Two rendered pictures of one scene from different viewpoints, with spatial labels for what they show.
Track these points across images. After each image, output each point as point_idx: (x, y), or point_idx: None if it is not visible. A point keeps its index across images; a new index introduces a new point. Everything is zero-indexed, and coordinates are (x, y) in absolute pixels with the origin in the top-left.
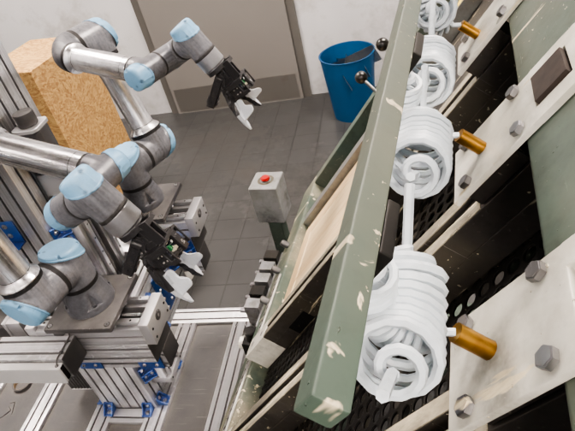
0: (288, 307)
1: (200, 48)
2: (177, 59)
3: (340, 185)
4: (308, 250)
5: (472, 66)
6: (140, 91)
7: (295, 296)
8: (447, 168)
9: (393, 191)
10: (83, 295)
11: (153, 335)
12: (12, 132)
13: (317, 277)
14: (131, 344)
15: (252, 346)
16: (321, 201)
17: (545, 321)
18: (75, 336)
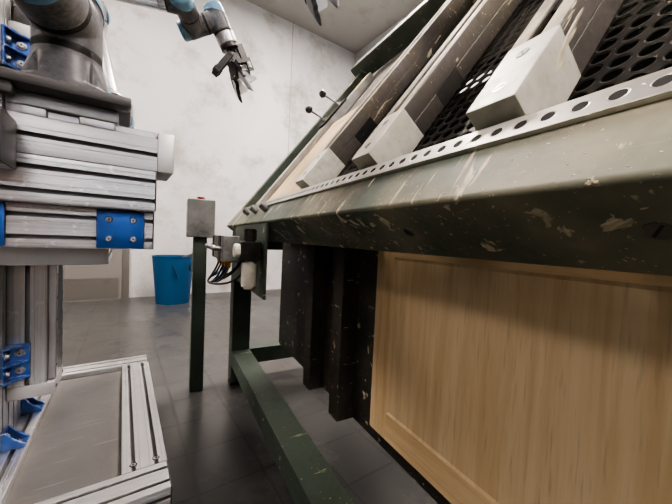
0: (360, 110)
1: (227, 22)
2: (202, 24)
3: (298, 165)
4: (290, 186)
5: None
6: (181, 3)
7: (366, 101)
8: None
9: (436, 24)
10: (85, 60)
11: (173, 157)
12: None
13: (387, 81)
14: (128, 165)
15: (310, 168)
16: (275, 185)
17: None
18: (16, 124)
